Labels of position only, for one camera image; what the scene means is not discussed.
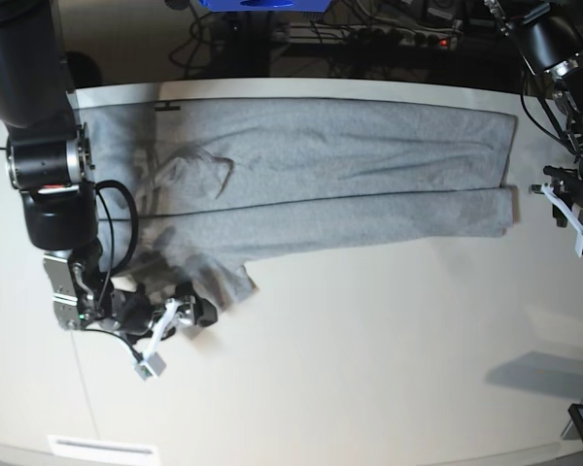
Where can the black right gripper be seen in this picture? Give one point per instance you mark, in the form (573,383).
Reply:
(134,315)

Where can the grey T-shirt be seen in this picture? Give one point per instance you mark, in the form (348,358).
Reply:
(219,183)

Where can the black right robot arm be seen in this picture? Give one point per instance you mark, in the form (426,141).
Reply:
(48,159)

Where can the white paper strip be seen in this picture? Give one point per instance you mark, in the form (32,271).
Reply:
(102,451)

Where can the black power strip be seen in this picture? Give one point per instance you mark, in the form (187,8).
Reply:
(400,37)

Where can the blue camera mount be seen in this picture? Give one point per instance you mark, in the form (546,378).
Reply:
(311,6)

